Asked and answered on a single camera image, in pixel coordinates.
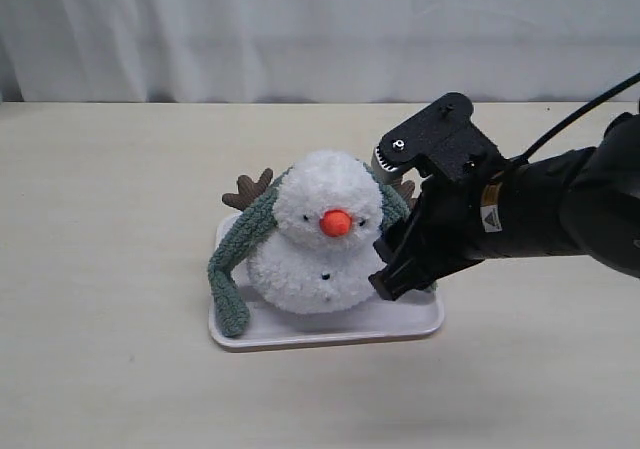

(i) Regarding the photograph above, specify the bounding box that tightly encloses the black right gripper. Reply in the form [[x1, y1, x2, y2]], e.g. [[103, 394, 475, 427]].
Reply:
[[367, 158, 565, 301]]

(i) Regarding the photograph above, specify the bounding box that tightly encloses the green knitted scarf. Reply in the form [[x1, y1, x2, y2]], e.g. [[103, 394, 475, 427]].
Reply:
[[207, 161, 439, 339]]

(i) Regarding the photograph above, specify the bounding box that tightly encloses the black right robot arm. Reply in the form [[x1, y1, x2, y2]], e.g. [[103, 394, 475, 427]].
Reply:
[[369, 112, 639, 300]]

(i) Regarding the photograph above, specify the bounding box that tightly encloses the white plush snowman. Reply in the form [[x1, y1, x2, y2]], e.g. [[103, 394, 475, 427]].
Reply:
[[221, 149, 419, 316]]

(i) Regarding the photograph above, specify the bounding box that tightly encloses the white rectangular plastic tray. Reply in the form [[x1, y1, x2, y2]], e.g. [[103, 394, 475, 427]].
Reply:
[[209, 213, 445, 354]]

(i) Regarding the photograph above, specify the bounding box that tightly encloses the white backdrop curtain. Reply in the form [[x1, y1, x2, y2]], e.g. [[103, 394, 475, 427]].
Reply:
[[1, 0, 639, 103]]

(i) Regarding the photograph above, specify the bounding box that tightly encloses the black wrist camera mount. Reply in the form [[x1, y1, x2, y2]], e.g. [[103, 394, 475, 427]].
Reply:
[[371, 92, 506, 185]]

